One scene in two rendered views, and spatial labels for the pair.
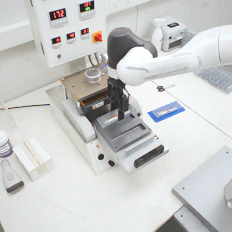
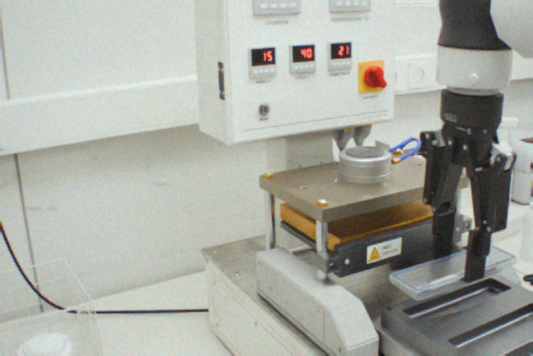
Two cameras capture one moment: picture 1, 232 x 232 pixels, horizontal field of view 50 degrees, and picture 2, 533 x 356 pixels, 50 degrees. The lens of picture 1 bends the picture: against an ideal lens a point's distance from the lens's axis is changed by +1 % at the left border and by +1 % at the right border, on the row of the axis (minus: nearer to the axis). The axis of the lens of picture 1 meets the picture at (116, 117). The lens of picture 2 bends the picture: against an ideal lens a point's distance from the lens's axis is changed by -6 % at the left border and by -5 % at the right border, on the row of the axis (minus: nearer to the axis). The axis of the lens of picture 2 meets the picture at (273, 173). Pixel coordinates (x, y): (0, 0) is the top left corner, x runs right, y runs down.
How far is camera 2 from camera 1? 50 cm
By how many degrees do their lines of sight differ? 30
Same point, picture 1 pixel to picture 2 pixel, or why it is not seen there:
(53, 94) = (226, 257)
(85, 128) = (345, 316)
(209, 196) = not seen: outside the picture
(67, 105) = (277, 261)
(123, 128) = (482, 313)
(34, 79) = (167, 247)
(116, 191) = not seen: outside the picture
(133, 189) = not seen: outside the picture
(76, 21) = (322, 17)
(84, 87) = (341, 189)
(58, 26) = (274, 20)
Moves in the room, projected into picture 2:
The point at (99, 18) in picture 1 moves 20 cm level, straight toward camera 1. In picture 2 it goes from (381, 26) to (400, 34)
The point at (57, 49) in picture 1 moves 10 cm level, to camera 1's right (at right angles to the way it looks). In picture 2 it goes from (263, 87) to (327, 87)
